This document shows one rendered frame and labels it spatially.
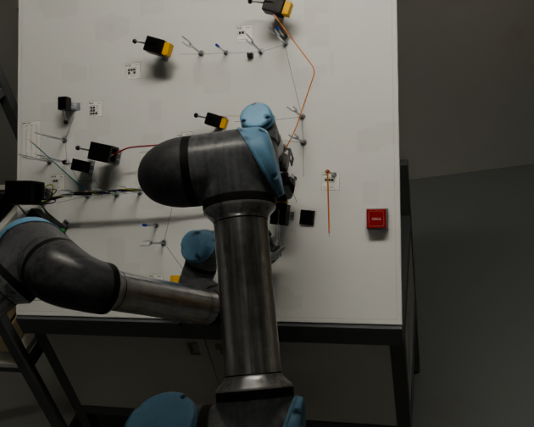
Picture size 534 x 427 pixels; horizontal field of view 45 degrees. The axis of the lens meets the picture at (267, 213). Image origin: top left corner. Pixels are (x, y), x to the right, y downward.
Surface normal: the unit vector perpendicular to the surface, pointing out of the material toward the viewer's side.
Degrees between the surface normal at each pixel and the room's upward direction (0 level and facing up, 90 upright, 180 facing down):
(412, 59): 90
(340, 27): 52
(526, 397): 0
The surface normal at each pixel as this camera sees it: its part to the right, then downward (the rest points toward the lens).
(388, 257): -0.27, -0.04
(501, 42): -0.03, 0.57
